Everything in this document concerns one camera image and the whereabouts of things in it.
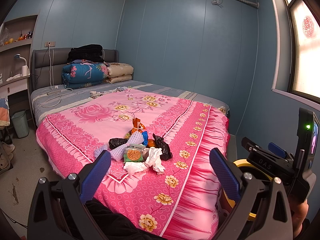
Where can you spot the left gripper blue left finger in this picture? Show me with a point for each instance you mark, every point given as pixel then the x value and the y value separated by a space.
pixel 92 174

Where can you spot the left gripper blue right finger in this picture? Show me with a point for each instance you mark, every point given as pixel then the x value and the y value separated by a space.
pixel 227 173

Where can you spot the white foam fruit net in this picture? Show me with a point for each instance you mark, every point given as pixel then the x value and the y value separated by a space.
pixel 118 153

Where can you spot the white tissue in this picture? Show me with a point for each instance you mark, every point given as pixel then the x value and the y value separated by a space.
pixel 135 167
pixel 154 160

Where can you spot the green noodle snack packet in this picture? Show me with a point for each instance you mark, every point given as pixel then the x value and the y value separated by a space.
pixel 134 153

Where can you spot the orange tangerine peel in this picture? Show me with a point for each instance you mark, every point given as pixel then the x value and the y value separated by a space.
pixel 151 143

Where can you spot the orange snack wrapper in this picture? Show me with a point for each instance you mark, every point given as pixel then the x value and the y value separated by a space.
pixel 137 126

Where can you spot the blue cloth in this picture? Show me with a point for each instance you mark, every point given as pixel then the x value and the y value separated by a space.
pixel 145 138

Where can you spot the black plastic bag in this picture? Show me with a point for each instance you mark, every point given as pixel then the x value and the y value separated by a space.
pixel 116 142
pixel 160 143

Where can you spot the person's right hand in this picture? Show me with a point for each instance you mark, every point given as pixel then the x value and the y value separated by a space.
pixel 300 210

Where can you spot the small cloth on sheet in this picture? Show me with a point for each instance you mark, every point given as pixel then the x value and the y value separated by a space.
pixel 95 94

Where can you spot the shoes on floor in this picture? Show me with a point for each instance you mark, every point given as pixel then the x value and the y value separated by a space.
pixel 6 156

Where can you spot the grey striped bed sheet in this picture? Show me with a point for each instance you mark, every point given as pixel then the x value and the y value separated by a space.
pixel 48 100

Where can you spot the light green waste basket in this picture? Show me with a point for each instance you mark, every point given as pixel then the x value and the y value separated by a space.
pixel 20 123

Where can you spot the blue floral folded quilt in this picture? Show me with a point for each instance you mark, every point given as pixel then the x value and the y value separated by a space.
pixel 86 74

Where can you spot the beige folded quilt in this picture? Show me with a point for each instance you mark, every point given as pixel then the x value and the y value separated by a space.
pixel 118 72

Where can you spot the grey upholstered headboard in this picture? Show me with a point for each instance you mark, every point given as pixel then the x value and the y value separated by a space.
pixel 46 65

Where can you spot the black clothing pile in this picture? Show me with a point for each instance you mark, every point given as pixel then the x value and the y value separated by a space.
pixel 90 52

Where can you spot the wall power socket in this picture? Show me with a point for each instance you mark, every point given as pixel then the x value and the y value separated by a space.
pixel 50 44

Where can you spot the wooden wall shelf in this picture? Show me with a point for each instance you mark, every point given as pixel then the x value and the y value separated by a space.
pixel 16 47

